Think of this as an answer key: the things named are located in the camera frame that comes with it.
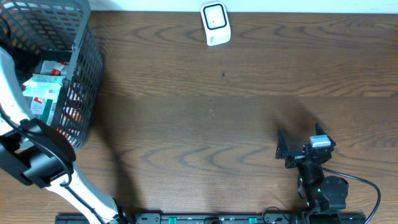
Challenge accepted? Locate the dark green flat package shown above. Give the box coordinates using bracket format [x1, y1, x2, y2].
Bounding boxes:
[30, 97, 57, 126]

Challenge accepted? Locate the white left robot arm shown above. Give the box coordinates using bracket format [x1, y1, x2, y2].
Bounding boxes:
[1, 46, 129, 223]

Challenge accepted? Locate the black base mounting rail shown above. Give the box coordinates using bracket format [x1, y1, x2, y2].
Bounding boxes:
[55, 213, 366, 224]

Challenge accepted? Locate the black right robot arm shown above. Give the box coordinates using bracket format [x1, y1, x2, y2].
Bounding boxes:
[275, 124, 349, 223]

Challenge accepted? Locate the mint green wipes packet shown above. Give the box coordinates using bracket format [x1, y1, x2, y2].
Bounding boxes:
[22, 74, 66, 103]

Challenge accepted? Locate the red and white flat package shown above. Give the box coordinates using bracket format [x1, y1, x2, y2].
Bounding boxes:
[40, 60, 69, 76]

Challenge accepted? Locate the white barcode scanner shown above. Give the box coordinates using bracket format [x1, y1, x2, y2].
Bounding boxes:
[200, 2, 231, 46]

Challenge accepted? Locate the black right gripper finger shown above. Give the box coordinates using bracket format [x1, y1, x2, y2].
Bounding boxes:
[315, 123, 336, 146]
[275, 129, 289, 159]

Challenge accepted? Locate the grey plastic mesh basket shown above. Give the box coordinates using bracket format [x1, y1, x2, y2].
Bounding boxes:
[1, 0, 103, 151]

